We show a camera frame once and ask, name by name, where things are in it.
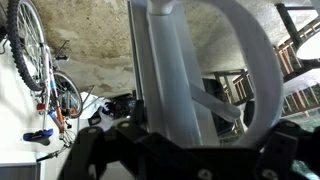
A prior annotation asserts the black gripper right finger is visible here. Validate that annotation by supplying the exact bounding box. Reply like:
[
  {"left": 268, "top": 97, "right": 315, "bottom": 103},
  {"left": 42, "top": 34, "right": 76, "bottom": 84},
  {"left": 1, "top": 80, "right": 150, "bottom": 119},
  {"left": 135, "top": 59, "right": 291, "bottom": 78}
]
[{"left": 245, "top": 101, "right": 320, "bottom": 180}]

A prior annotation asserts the white door lock lever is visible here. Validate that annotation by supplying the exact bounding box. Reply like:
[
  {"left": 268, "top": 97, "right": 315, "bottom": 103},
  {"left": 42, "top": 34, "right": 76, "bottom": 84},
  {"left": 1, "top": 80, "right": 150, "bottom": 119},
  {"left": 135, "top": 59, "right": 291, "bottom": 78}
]
[{"left": 189, "top": 83, "right": 242, "bottom": 123}]

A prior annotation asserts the white round table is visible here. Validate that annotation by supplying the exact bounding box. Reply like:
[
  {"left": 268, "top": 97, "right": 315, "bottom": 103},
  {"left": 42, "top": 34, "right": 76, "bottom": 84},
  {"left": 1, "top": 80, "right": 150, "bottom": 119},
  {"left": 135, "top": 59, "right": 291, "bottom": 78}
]
[{"left": 295, "top": 30, "right": 320, "bottom": 62}]

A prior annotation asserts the white loop door handle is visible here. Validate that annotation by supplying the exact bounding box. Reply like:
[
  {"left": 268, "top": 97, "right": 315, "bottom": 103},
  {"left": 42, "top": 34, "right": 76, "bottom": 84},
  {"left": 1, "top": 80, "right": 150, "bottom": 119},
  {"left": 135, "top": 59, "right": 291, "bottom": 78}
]
[{"left": 145, "top": 0, "right": 285, "bottom": 149}]

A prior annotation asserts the white cloth heap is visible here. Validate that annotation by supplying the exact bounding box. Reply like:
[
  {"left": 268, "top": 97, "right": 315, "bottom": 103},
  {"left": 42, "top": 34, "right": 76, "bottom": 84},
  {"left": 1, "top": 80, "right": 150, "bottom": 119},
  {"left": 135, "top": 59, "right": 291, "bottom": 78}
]
[{"left": 79, "top": 91, "right": 113, "bottom": 132}]

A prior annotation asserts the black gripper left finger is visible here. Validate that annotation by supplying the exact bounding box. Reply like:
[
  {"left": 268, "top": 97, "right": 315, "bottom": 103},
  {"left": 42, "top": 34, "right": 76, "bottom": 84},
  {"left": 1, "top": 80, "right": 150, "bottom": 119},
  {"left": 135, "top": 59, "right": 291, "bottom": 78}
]
[{"left": 57, "top": 99, "right": 152, "bottom": 180}]

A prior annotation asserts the white bicycle with blue saddle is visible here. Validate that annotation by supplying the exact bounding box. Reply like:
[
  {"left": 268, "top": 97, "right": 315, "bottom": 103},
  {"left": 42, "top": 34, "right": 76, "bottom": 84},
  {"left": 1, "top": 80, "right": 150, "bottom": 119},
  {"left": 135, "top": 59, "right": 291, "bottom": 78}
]
[{"left": 0, "top": 0, "right": 85, "bottom": 163}]

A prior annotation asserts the black bags pile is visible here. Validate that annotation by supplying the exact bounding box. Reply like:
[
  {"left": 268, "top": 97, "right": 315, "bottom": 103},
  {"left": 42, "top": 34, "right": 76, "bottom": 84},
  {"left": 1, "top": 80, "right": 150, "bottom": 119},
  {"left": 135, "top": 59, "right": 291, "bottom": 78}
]
[{"left": 99, "top": 94, "right": 138, "bottom": 125}]

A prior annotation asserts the white framed house window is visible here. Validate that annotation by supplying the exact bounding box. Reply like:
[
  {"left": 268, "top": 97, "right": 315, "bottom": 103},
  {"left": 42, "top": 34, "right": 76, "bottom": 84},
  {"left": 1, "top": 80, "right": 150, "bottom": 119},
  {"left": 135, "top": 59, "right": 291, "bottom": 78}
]
[{"left": 0, "top": 162, "right": 42, "bottom": 180}]

